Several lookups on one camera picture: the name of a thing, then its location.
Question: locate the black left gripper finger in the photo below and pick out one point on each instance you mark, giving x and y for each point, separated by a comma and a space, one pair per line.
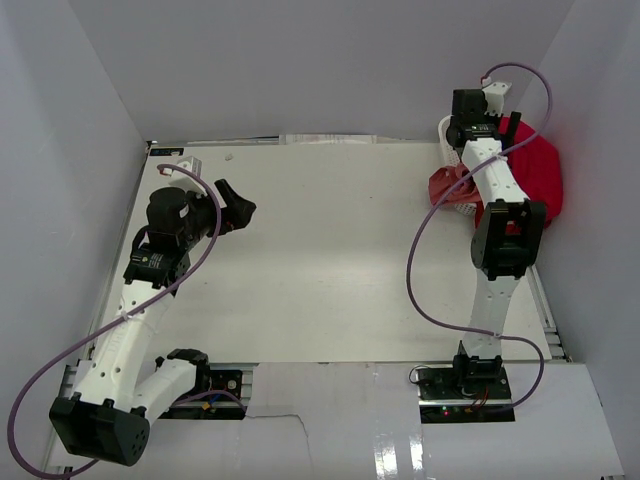
232, 221
236, 206

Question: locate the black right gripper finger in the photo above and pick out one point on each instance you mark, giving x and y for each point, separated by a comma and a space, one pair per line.
503, 131
511, 129

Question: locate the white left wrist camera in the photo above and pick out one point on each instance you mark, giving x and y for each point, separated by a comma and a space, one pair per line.
186, 178

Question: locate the white plastic basket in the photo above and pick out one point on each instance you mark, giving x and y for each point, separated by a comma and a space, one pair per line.
450, 158

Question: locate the black table label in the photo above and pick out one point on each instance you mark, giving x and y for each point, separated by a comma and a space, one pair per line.
166, 152

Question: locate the red t shirt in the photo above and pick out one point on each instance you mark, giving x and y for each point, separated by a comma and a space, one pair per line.
537, 170

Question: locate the salmon pink t shirt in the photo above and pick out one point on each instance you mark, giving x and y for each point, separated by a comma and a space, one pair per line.
466, 193

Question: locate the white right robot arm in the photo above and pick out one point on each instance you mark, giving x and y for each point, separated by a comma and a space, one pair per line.
506, 241

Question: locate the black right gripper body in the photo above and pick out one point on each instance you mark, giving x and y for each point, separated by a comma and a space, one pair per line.
489, 120

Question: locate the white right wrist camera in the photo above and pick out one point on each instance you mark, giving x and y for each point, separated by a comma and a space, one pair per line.
495, 93

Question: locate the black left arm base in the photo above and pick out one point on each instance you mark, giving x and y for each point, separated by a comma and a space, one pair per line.
225, 399

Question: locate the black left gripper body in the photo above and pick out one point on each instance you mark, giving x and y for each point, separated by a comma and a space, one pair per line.
203, 215

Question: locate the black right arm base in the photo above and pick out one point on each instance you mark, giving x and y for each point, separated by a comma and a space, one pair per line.
443, 399

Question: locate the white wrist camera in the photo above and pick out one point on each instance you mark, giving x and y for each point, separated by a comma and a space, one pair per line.
186, 178
495, 93

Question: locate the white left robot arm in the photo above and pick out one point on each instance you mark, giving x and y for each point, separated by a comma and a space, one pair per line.
110, 412

